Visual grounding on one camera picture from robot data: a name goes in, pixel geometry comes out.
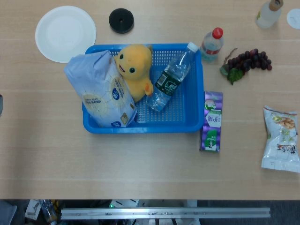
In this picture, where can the clear water bottle green label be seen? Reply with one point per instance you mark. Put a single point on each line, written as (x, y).
(169, 82)

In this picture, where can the yellow plush toy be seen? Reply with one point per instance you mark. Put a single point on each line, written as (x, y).
(136, 70)

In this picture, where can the light purple tissue pack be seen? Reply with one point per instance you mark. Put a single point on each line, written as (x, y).
(100, 89)

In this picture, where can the red-capped cola bottle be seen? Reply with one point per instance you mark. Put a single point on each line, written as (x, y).
(211, 48)

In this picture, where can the frosted bottle wooden cap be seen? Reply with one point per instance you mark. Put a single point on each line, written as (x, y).
(267, 15)

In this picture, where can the blue plastic mesh basket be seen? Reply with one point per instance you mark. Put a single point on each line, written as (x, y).
(178, 112)

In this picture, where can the purple toothpaste box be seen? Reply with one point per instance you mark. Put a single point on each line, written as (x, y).
(212, 122)

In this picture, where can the black round disc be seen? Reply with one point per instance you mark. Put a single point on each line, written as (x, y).
(121, 20)

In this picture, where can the purple artificial grape bunch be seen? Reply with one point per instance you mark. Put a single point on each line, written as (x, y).
(250, 61)

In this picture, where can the white paper plate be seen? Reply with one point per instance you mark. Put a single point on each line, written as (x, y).
(63, 32)

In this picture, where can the white snack bag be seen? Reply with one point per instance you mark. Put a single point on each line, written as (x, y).
(281, 140)

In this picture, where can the white round table grommet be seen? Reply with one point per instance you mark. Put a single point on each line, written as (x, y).
(294, 18)

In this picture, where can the aluminium rail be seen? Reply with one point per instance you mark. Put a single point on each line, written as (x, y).
(164, 213)

